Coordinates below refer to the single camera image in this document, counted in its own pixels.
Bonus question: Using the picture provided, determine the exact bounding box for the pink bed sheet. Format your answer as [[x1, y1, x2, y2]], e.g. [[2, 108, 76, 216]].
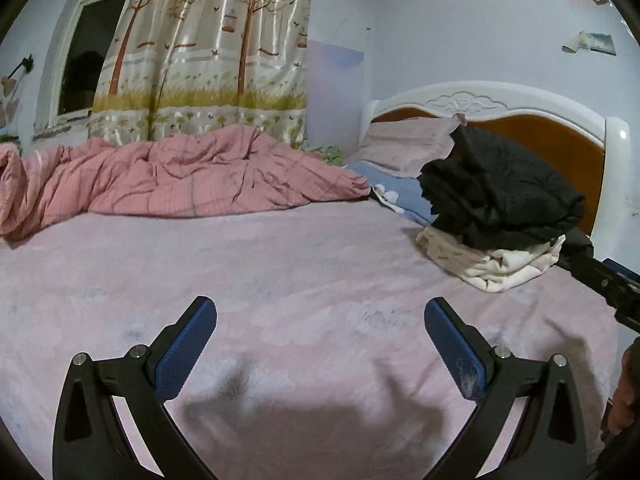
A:
[[0, 200, 640, 480]]

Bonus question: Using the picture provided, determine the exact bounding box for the pink checked quilt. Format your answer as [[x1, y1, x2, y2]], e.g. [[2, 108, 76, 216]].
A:
[[0, 125, 373, 241]]

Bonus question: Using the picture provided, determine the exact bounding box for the curled wall picture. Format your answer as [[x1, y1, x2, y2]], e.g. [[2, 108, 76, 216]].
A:
[[561, 31, 617, 56]]

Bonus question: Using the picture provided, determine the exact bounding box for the wall lamp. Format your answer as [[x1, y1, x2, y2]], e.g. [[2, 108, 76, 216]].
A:
[[0, 54, 34, 97]]

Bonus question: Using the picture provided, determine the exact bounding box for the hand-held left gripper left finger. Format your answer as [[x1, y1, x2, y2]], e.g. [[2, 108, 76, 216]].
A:
[[51, 296, 218, 480]]

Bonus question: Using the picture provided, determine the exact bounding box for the black puffer jacket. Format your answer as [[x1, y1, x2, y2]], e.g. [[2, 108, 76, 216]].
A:
[[419, 124, 587, 251]]

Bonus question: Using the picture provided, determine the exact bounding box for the green cloth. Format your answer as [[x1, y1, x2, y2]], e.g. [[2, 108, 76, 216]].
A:
[[312, 145, 346, 165]]

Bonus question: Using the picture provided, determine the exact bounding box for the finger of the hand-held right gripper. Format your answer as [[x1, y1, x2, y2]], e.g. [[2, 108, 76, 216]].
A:
[[602, 258, 640, 286], [570, 255, 640, 333]]

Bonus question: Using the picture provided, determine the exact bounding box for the dark folded cloth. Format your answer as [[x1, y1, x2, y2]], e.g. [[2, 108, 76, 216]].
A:
[[555, 225, 596, 267]]

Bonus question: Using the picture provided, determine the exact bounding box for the tree print curtain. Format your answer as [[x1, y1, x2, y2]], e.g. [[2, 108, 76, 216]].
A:
[[89, 0, 317, 148]]

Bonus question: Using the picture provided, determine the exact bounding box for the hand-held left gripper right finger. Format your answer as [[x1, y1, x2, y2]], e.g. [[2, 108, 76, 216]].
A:
[[424, 296, 588, 480]]

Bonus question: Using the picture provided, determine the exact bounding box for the cream folded garment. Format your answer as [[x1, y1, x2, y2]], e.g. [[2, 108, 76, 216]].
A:
[[416, 226, 567, 293]]

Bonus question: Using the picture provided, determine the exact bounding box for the white wooden headboard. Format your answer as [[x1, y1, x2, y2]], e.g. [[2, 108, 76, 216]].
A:
[[361, 81, 631, 241]]

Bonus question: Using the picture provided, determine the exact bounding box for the person's right hand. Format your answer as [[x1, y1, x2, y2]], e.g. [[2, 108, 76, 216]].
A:
[[607, 372, 640, 435]]

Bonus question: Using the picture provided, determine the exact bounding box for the beige pillow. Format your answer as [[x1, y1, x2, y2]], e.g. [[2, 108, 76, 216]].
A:
[[356, 117, 463, 177]]

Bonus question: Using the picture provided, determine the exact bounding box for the blue flowered pillow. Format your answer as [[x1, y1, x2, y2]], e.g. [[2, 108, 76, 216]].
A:
[[345, 160, 441, 227]]

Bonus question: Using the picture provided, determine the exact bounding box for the window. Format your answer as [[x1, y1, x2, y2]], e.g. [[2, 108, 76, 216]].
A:
[[37, 0, 143, 126]]

